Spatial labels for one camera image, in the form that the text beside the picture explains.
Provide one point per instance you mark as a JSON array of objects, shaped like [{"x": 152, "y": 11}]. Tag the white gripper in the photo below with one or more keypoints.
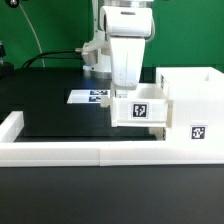
[{"x": 126, "y": 29}]

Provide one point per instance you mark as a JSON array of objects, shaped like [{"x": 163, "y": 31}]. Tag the white drawer tray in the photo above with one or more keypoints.
[
  {"x": 158, "y": 132},
  {"x": 147, "y": 106}
]

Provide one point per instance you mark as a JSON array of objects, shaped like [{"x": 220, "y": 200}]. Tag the white drawer cabinet box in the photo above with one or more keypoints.
[{"x": 196, "y": 103}]

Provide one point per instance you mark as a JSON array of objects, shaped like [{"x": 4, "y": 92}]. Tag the white front drawer tray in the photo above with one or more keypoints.
[{"x": 158, "y": 132}]

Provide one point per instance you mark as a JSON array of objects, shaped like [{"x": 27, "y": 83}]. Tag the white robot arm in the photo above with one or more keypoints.
[{"x": 96, "y": 53}]

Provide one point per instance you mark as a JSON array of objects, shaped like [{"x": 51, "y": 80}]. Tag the white fiducial marker sheet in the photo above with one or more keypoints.
[{"x": 88, "y": 96}]

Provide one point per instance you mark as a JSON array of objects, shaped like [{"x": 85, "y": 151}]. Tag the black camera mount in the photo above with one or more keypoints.
[{"x": 6, "y": 68}]

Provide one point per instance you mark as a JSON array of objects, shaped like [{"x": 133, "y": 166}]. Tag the white U-shaped border frame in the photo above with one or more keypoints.
[{"x": 121, "y": 153}]

